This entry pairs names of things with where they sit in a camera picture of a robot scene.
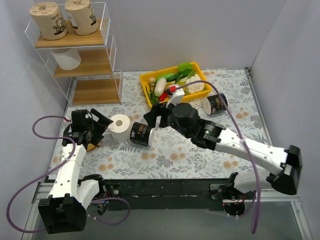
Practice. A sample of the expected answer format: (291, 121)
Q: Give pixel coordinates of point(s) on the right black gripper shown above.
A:
(162, 116)

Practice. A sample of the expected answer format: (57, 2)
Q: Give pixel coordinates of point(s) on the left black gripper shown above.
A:
(94, 124)

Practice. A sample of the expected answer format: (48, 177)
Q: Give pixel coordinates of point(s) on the white toilet paper roll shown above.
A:
(120, 127)
(66, 58)

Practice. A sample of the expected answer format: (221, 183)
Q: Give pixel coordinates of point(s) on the black roll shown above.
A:
(141, 134)
(213, 105)

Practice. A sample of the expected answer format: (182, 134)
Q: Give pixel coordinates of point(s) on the brown paper roll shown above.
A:
(49, 19)
(81, 16)

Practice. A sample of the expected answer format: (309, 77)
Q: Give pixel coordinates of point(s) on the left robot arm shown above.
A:
(65, 208)

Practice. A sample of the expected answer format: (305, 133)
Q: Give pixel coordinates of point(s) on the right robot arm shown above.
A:
(281, 167)

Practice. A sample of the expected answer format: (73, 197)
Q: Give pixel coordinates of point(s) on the green herb sprig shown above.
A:
(151, 94)

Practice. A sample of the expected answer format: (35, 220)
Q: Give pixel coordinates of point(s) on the red chili pepper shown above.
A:
(163, 97)

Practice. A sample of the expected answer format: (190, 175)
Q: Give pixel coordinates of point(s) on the toast bread slice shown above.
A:
(92, 147)

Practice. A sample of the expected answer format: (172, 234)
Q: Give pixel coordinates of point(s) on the white radish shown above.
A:
(160, 87)

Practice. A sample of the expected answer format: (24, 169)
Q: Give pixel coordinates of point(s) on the floral table mat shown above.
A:
(170, 155)

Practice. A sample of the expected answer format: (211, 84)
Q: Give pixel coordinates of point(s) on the small mushroom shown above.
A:
(151, 80)

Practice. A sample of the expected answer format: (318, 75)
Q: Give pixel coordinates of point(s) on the yellow plastic bin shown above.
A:
(164, 73)

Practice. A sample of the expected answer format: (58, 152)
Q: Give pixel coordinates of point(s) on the green cucumber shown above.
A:
(172, 77)

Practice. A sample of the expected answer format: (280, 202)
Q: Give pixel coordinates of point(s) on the white cauliflower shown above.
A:
(195, 87)

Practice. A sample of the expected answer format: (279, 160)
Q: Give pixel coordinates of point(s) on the green leafy vegetable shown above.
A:
(185, 67)

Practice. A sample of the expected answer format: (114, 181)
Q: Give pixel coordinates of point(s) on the white wire wooden shelf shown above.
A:
(98, 79)

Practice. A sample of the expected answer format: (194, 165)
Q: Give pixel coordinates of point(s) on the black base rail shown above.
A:
(158, 194)

